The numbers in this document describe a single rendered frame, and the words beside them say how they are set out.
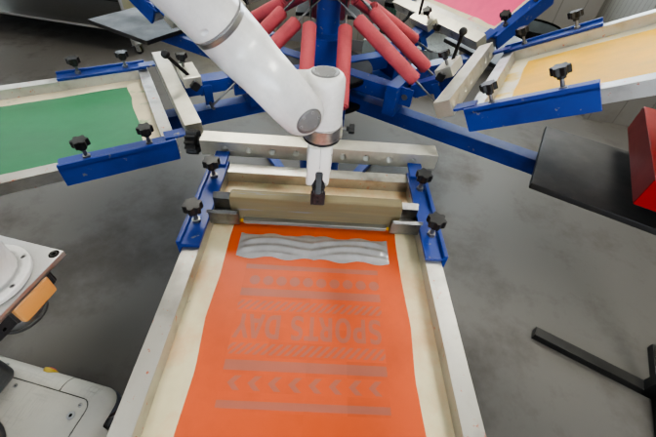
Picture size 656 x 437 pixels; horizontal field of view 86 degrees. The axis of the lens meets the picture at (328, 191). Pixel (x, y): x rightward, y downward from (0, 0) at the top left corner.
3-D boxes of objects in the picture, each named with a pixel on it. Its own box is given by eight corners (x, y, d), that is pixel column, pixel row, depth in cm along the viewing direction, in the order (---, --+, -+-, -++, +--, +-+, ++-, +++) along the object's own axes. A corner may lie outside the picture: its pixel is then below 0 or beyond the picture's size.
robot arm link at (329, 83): (274, 92, 55) (251, 66, 61) (276, 146, 62) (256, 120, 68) (355, 75, 61) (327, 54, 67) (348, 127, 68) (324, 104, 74)
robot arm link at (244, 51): (184, 31, 50) (271, 115, 67) (213, 67, 43) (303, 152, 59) (226, -13, 50) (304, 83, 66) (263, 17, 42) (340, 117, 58)
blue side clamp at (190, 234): (203, 261, 82) (197, 242, 77) (182, 259, 82) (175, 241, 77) (231, 177, 104) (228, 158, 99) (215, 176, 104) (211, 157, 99)
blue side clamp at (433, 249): (439, 274, 84) (448, 257, 79) (419, 273, 83) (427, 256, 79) (419, 188, 106) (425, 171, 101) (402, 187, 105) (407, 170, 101)
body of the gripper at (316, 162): (305, 115, 74) (304, 158, 82) (301, 143, 66) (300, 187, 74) (340, 118, 74) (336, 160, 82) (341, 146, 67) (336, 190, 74)
